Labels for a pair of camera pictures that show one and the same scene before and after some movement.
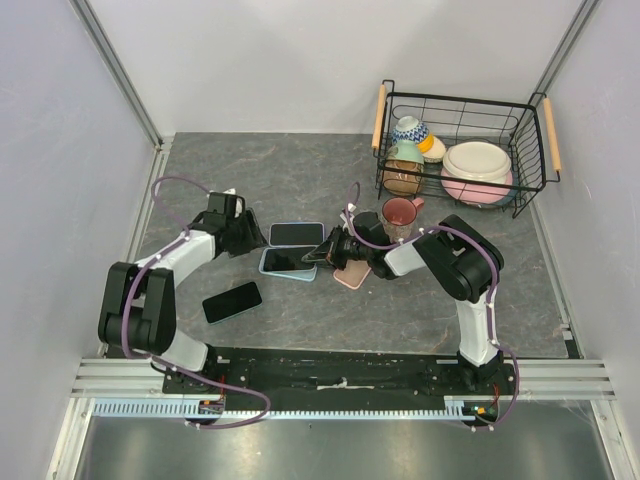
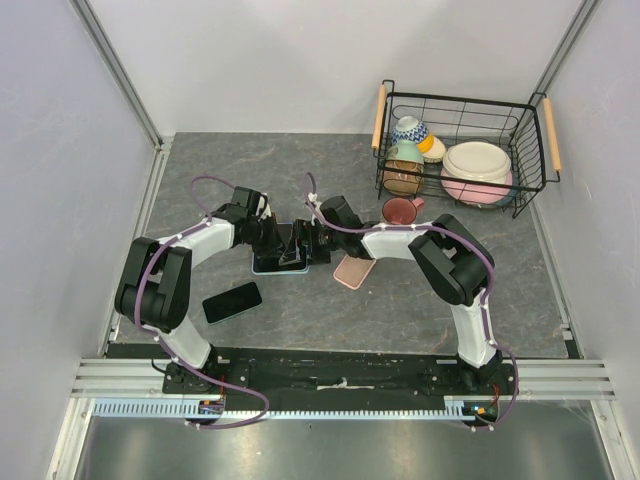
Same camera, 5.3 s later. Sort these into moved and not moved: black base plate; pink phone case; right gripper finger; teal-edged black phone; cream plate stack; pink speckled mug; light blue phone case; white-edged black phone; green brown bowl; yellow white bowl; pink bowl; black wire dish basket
Moved: white-edged black phone; right gripper finger; light blue phone case
Not moved: yellow white bowl; pink bowl; pink phone case; teal-edged black phone; black base plate; black wire dish basket; green brown bowl; cream plate stack; pink speckled mug
